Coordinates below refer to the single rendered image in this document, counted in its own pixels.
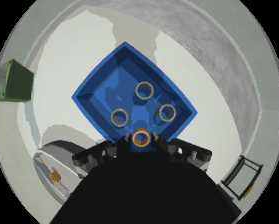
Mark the grey metal ring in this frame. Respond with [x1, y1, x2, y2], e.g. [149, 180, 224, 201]
[157, 104, 176, 122]
[136, 82, 154, 100]
[111, 108, 130, 127]

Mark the blue plastic crate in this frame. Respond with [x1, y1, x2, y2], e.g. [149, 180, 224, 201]
[71, 41, 198, 153]

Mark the bronze bushing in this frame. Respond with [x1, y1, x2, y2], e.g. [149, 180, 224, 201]
[133, 128, 150, 147]
[50, 171, 61, 183]

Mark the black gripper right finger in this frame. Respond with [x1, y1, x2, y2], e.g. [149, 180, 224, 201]
[151, 132, 212, 173]

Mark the grey round turntable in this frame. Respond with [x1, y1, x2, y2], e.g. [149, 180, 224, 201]
[32, 140, 85, 206]

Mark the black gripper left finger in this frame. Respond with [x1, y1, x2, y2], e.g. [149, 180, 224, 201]
[72, 133, 133, 179]

